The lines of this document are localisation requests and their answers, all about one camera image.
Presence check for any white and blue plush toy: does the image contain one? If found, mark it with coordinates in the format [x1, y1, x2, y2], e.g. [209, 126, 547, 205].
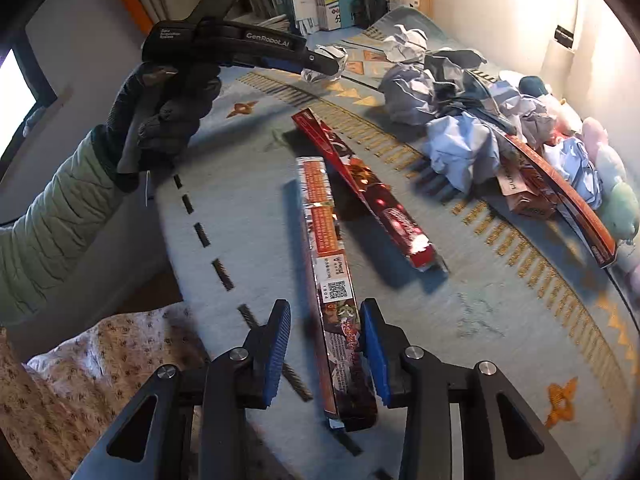
[500, 71, 553, 101]

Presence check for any floral cloth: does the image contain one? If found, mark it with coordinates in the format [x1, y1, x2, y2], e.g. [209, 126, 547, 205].
[0, 305, 216, 480]

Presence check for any bright window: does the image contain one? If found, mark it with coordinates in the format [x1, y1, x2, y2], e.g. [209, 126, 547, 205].
[0, 49, 38, 161]

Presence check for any crumpled pale blue paper ball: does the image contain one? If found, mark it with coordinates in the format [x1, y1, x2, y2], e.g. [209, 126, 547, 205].
[423, 111, 507, 194]
[487, 81, 557, 137]
[541, 136, 604, 209]

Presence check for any white paper ball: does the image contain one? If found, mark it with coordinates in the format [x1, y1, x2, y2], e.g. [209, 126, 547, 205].
[301, 44, 349, 84]
[382, 26, 429, 64]

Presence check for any pale plush toy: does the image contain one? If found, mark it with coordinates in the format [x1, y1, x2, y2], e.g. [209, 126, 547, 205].
[542, 94, 585, 136]

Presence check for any person's left hand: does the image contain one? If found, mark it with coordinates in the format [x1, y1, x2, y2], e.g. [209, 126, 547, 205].
[92, 62, 223, 192]

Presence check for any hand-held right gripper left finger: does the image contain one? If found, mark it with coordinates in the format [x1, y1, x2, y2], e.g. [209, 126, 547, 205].
[72, 299, 292, 480]

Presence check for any crumpled dark grey paper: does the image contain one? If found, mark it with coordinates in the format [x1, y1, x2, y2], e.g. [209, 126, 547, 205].
[424, 48, 493, 111]

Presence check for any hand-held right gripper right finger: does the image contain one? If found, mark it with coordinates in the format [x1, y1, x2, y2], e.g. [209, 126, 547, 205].
[359, 298, 581, 480]

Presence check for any small orange box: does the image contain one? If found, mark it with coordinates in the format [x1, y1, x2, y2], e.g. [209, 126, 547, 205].
[498, 160, 560, 219]

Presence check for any wooden desk box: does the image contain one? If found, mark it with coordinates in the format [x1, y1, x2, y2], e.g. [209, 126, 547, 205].
[385, 0, 433, 18]

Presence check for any crumpled lavender paper ball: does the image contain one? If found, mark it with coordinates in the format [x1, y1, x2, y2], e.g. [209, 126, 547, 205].
[379, 63, 440, 127]

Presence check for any black mesh pen holder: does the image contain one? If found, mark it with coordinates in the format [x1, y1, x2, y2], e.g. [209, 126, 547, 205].
[356, 0, 391, 28]

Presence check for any three-ball plush skewer toy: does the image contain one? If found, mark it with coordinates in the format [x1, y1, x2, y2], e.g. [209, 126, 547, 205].
[580, 116, 640, 241]

